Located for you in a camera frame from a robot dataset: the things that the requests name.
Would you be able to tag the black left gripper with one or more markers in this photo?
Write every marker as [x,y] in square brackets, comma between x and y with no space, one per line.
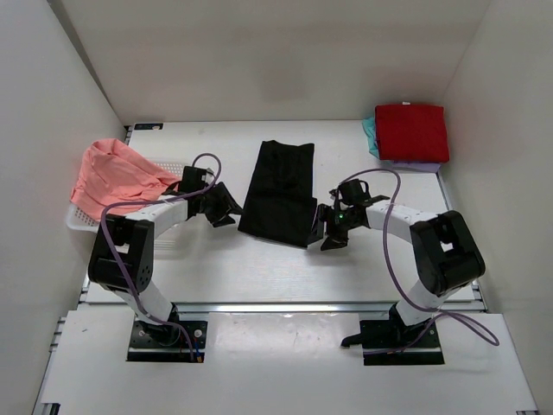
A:
[218,204]

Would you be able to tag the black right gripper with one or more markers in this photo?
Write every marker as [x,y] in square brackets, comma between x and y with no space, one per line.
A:
[330,221]

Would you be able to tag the black t-shirt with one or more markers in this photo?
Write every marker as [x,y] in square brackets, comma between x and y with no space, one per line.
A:
[279,204]

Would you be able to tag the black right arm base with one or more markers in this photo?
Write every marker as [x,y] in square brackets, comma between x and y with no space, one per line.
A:
[392,343]

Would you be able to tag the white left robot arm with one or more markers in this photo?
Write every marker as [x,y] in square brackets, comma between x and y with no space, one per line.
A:
[122,259]

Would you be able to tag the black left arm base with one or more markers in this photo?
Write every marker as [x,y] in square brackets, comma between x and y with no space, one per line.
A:
[161,343]

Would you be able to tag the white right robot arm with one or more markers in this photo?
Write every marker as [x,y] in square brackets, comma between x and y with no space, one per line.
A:
[446,255]

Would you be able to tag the teal folded t-shirt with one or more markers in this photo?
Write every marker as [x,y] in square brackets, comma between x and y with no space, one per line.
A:
[369,128]

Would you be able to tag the lavender folded t-shirt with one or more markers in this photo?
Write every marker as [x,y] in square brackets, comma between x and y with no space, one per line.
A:
[413,166]

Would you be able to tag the pink t-shirt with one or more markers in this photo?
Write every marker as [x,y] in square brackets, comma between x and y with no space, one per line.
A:
[112,172]

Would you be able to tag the red folded t-shirt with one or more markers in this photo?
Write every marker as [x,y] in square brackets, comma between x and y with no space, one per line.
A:
[411,133]

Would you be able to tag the aluminium table rail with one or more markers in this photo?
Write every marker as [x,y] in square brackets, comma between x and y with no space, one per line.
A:
[284,308]

